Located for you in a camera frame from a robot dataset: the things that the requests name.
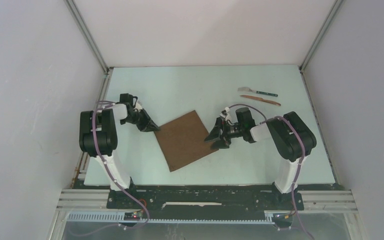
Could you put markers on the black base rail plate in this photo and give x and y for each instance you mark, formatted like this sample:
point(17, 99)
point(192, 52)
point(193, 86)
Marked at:
point(205, 202)

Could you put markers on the right aluminium corner post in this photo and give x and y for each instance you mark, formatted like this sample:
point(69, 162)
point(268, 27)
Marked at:
point(334, 10)

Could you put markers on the aluminium corner post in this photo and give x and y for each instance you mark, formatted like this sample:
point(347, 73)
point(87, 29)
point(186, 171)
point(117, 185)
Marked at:
point(334, 10)
point(86, 33)

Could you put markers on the grey cable duct strip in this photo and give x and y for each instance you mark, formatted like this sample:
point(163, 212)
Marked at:
point(119, 217)

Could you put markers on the brown wooden knife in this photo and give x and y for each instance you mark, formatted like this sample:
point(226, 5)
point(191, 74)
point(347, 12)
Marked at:
point(260, 99)

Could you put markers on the left aluminium corner post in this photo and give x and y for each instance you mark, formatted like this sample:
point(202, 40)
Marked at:
point(86, 33)

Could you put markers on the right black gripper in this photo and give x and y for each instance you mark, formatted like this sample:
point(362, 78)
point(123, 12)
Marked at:
point(215, 134)

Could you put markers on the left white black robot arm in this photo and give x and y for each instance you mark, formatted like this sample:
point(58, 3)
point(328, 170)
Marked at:
point(99, 139)

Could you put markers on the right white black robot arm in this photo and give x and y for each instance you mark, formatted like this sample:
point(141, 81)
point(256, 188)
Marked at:
point(292, 138)

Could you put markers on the brown cloth napkin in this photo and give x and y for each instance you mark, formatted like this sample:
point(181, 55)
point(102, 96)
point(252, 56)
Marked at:
point(182, 141)

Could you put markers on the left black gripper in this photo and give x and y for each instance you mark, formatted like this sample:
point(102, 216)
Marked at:
point(151, 126)

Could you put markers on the aluminium frame profile front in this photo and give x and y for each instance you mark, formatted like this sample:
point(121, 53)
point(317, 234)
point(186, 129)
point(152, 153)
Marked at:
point(71, 200)

